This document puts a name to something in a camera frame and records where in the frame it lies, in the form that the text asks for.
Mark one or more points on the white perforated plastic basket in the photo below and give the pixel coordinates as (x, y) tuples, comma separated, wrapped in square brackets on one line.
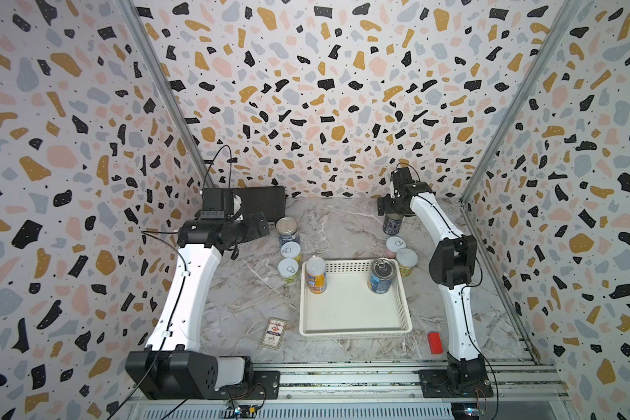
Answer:
[(348, 309)]

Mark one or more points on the orange green lidded can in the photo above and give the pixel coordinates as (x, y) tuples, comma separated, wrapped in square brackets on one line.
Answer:
[(407, 260)]

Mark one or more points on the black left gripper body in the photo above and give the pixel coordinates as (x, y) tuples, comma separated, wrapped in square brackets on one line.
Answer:
[(239, 229)]

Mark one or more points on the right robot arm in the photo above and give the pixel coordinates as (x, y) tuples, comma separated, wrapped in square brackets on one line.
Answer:
[(451, 268)]

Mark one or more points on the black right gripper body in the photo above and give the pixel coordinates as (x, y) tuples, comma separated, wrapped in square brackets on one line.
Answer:
[(389, 205)]

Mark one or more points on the green label small can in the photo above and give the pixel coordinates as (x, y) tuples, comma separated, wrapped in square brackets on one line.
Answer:
[(288, 269)]

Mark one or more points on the dark navy tall can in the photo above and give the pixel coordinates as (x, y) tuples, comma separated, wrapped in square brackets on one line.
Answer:
[(392, 224)]

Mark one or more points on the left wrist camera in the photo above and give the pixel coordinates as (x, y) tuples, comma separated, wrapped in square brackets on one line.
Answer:
[(217, 204)]

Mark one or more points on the aluminium corner frame post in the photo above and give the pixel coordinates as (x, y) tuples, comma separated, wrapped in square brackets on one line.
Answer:
[(561, 24), (127, 10)]

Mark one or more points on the blue label soup can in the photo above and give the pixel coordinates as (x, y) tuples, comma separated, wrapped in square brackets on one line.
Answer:
[(382, 275)]

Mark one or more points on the aluminium corner frame post right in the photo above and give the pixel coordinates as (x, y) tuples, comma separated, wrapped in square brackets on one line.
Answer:
[(561, 24)]

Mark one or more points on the pink label small can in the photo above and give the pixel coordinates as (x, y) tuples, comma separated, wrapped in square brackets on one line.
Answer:
[(392, 245)]

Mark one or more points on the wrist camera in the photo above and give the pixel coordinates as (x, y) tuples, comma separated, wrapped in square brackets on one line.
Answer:
[(217, 204), (401, 177)]

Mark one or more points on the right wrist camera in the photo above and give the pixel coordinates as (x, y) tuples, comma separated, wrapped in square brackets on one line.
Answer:
[(401, 177)]

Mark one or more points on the blue label can left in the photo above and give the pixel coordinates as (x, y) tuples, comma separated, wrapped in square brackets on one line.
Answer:
[(288, 230)]

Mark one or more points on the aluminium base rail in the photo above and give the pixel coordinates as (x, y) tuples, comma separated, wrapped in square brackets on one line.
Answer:
[(375, 390)]

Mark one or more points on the yellow label small can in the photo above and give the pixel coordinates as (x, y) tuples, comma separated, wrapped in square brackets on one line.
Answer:
[(292, 250)]

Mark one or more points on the black hard case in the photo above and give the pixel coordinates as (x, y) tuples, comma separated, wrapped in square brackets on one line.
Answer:
[(269, 200)]

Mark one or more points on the small red block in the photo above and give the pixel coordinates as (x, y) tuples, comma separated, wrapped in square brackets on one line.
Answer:
[(435, 343)]

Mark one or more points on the aluminium corner frame post left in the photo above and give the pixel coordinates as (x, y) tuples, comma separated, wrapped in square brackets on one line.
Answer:
[(127, 10)]

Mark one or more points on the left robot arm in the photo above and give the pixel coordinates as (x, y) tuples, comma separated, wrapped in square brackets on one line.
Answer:
[(173, 365)]

